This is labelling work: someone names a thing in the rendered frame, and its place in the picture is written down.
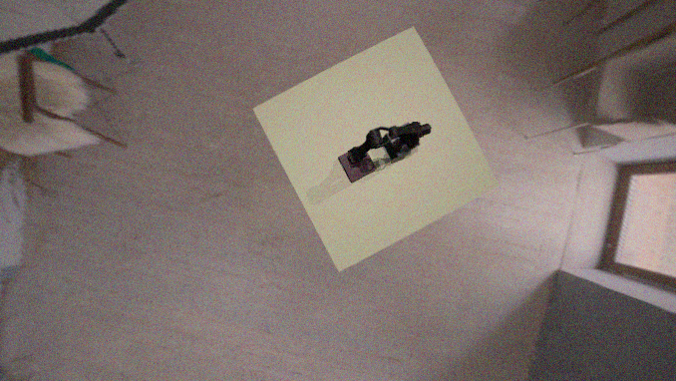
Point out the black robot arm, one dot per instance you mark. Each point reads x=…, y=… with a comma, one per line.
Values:
x=374, y=140

